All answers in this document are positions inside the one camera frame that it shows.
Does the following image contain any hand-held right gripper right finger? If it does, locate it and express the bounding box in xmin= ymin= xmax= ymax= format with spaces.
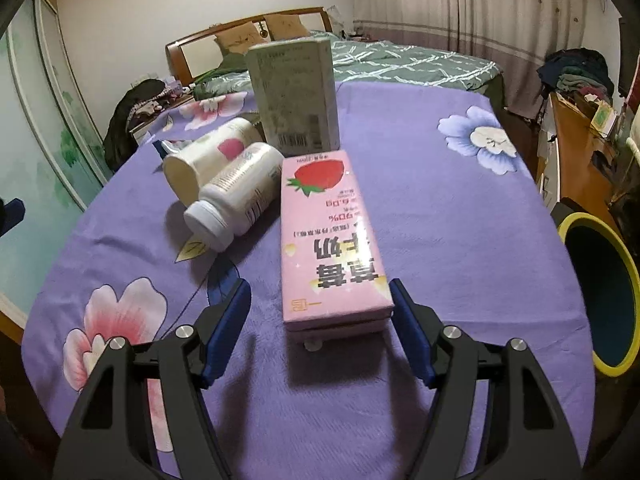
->
xmin=388 ymin=278 xmax=585 ymax=480

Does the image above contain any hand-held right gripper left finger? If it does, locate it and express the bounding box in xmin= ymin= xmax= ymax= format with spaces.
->
xmin=60 ymin=279 xmax=252 ymax=480

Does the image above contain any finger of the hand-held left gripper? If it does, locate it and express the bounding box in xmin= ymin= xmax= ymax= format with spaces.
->
xmin=0 ymin=199 xmax=26 ymax=239

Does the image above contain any pink milk carton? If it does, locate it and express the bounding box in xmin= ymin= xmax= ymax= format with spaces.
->
xmin=280 ymin=150 xmax=392 ymax=345

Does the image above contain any white pill bottle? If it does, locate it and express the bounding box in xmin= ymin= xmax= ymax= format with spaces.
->
xmin=183 ymin=142 xmax=286 ymax=252

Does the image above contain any cream paper cup pink print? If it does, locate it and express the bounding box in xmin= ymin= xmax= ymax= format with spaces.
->
xmin=163 ymin=117 xmax=266 ymax=207

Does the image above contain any dark trash bin yellow rim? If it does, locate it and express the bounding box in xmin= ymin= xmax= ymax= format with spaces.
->
xmin=557 ymin=212 xmax=640 ymax=377

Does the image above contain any white green cardboard box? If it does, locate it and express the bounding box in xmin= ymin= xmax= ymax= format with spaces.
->
xmin=246 ymin=37 xmax=342 ymax=157

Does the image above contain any sliding wardrobe door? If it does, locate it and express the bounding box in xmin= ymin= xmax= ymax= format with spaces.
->
xmin=0 ymin=0 xmax=117 ymax=321

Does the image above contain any purple floral tablecloth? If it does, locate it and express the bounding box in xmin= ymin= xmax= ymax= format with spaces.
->
xmin=21 ymin=79 xmax=601 ymax=480

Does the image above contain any dark clothes heap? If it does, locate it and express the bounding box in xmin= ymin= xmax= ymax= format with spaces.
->
xmin=103 ymin=78 xmax=168 ymax=173

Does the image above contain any white nightstand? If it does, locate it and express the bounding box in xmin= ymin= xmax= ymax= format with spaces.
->
xmin=128 ymin=110 xmax=168 ymax=147

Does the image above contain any wooden side desk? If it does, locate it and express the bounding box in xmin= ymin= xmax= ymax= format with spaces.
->
xmin=534 ymin=91 xmax=628 ymax=223

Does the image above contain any wooden bed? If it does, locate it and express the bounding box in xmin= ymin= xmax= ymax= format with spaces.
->
xmin=166 ymin=6 xmax=505 ymax=108

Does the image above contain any dark green cloth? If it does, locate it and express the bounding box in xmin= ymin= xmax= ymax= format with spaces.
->
xmin=194 ymin=52 xmax=251 ymax=101

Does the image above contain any green checked duvet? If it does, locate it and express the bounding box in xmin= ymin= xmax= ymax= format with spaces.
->
xmin=194 ymin=39 xmax=502 ymax=103

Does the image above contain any brown pillow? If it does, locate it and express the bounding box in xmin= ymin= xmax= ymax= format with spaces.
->
xmin=263 ymin=12 xmax=310 ymax=42
xmin=214 ymin=26 xmax=262 ymax=57

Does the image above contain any green card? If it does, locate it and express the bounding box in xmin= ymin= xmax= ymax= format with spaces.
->
xmin=591 ymin=104 xmax=617 ymax=133

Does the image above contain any pile of folded clothes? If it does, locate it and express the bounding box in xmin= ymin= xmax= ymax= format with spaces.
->
xmin=539 ymin=49 xmax=615 ymax=107

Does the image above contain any pink beige curtain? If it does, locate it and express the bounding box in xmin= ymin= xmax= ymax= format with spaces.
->
xmin=351 ymin=0 xmax=622 ymax=117

